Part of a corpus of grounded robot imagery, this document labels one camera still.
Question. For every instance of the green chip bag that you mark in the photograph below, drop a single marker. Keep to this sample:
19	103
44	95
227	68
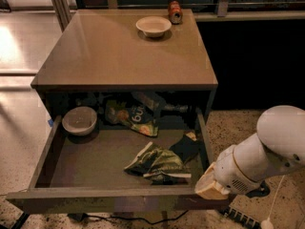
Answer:
133	115

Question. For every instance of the black power strip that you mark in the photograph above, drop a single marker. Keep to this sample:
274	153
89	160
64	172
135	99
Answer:
240	218

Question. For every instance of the grey bowl in drawer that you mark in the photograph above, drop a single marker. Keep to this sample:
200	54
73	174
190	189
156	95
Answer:
80	121

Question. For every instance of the brown drawer cabinet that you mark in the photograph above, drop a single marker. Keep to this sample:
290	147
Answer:
102	50

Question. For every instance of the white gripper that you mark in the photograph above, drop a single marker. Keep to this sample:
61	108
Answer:
229	173

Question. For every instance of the plastic bottle in drawer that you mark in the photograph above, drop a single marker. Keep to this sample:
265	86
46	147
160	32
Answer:
157	103

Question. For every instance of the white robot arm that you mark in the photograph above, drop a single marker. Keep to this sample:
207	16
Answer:
276	148

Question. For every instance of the black power adapter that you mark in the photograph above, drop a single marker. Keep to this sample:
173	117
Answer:
77	217

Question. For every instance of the green striped snack bag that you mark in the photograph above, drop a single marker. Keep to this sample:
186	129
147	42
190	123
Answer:
159	165

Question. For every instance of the orange soda can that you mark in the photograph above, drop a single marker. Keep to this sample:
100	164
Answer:
175	12

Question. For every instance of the black snack bag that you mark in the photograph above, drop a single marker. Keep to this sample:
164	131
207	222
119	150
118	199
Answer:
187	147

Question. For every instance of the drawer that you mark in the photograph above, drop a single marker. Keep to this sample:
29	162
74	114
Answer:
86	175

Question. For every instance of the white bowl on cabinet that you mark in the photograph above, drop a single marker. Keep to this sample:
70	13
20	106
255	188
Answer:
153	26

